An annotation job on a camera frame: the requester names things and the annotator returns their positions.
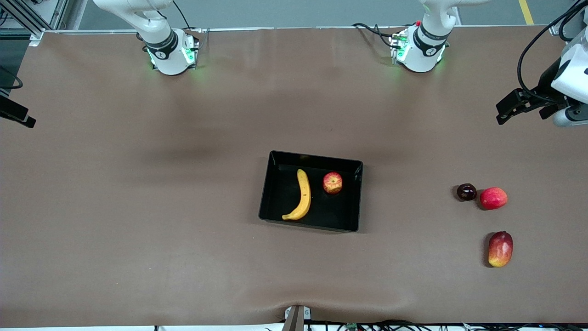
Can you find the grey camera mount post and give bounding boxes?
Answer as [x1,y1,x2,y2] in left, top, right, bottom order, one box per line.
[283,305,312,331]

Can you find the red pink round fruit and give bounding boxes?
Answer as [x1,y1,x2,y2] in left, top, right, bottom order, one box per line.
[480,187,509,211]

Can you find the black plastic tray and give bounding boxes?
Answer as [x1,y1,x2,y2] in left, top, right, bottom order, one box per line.
[258,150,364,233]

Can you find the brown table mat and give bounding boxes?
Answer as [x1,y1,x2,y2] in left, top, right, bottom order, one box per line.
[0,27,588,328]

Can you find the yellow banana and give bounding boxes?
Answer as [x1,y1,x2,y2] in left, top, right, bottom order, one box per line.
[282,169,312,221]

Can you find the aluminium frame profile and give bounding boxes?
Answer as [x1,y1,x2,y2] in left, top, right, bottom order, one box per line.
[549,0,588,35]
[0,0,69,46]

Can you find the red yellow mango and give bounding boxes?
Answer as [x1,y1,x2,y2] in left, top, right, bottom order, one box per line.
[488,231,514,268]

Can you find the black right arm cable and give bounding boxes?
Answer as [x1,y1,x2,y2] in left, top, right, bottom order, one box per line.
[0,68,23,90]

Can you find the red yellow striped apple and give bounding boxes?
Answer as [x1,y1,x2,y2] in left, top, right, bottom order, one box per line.
[322,171,343,195]

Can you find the black right base cable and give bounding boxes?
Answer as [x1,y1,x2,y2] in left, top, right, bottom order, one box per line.
[172,0,203,33]

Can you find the black left base cables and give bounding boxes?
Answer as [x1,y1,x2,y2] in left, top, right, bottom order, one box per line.
[353,22,400,49]

